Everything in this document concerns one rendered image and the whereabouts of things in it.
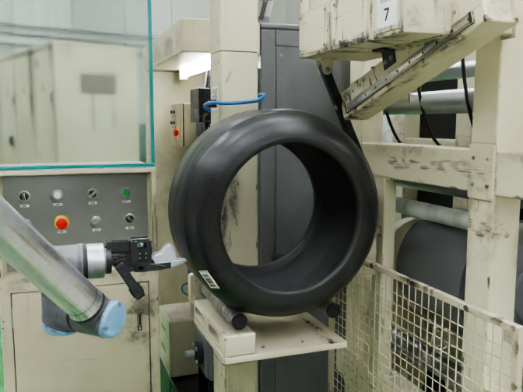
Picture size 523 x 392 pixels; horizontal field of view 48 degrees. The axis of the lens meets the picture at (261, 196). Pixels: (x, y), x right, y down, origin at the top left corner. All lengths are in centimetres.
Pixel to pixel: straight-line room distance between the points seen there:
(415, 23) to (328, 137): 36
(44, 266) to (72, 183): 92
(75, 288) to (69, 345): 92
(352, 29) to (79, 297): 97
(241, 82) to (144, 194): 61
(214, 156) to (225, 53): 50
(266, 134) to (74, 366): 122
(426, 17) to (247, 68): 66
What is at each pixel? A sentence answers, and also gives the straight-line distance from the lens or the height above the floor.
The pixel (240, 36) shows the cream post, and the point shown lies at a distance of 191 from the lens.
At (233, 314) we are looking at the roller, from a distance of 160.
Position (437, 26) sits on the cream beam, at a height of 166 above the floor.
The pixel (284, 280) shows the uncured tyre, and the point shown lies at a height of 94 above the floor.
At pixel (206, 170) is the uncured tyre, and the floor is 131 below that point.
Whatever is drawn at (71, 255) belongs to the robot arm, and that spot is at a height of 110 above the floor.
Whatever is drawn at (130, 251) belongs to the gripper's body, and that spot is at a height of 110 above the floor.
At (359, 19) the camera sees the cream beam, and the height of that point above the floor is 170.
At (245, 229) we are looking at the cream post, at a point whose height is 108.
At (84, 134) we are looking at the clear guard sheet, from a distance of 216.
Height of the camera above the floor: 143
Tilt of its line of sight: 7 degrees down
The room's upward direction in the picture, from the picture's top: straight up
